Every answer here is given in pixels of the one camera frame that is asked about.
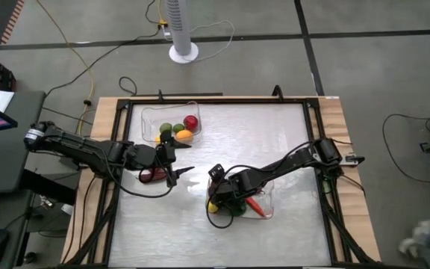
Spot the yellow floor cable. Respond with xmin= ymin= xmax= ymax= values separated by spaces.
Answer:
xmin=35 ymin=0 xmax=97 ymax=136

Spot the orange fruit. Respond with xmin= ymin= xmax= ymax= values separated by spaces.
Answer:
xmin=175 ymin=129 xmax=194 ymax=144

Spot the wooden table board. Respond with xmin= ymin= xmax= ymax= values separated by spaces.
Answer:
xmin=60 ymin=95 xmax=382 ymax=265

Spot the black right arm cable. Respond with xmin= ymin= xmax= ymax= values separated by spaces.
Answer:
xmin=204 ymin=140 xmax=315 ymax=229

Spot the grey desk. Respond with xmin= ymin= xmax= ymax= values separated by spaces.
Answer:
xmin=0 ymin=89 xmax=47 ymax=269

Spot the white tower fan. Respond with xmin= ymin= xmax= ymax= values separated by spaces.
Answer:
xmin=163 ymin=0 xmax=200 ymax=65

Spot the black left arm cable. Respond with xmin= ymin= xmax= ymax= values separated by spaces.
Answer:
xmin=105 ymin=149 xmax=174 ymax=199

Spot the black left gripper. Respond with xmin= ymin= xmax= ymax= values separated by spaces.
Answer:
xmin=125 ymin=134 xmax=196 ymax=188

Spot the green bell pepper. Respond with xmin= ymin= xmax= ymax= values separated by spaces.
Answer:
xmin=232 ymin=203 xmax=248 ymax=218

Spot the clear plastic bin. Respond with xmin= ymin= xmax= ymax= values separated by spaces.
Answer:
xmin=140 ymin=100 xmax=203 ymax=147
xmin=205 ymin=174 xmax=275 ymax=220

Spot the black equipment cable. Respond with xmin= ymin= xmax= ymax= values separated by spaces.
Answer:
xmin=381 ymin=114 xmax=430 ymax=185

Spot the black table frame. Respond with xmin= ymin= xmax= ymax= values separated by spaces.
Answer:
xmin=63 ymin=95 xmax=380 ymax=269

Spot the long black floor cable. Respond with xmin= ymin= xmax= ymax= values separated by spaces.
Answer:
xmin=45 ymin=28 xmax=163 ymax=99

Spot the bright red leafed apple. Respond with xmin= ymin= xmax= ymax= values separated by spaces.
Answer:
xmin=183 ymin=114 xmax=199 ymax=132

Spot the person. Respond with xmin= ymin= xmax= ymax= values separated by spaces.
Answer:
xmin=397 ymin=219 xmax=430 ymax=269

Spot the small black cable loop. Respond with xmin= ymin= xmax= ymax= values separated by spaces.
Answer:
xmin=119 ymin=76 xmax=138 ymax=96

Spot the white fan cable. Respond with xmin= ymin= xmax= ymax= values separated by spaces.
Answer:
xmin=161 ymin=19 xmax=236 ymax=63

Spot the orange-red carrot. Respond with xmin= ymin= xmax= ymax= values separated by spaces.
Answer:
xmin=245 ymin=197 xmax=267 ymax=218

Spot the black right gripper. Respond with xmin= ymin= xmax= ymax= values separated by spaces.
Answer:
xmin=210 ymin=170 xmax=267 ymax=216

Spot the dark red long pepper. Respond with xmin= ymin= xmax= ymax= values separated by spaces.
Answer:
xmin=139 ymin=167 xmax=168 ymax=185

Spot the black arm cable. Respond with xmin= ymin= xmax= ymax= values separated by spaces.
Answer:
xmin=204 ymin=140 xmax=315 ymax=229
xmin=105 ymin=149 xmax=174 ymax=199

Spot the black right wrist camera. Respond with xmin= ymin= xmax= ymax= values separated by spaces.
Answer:
xmin=208 ymin=163 xmax=226 ymax=182

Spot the black side bracket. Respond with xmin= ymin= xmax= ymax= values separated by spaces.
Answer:
xmin=340 ymin=152 xmax=366 ymax=166

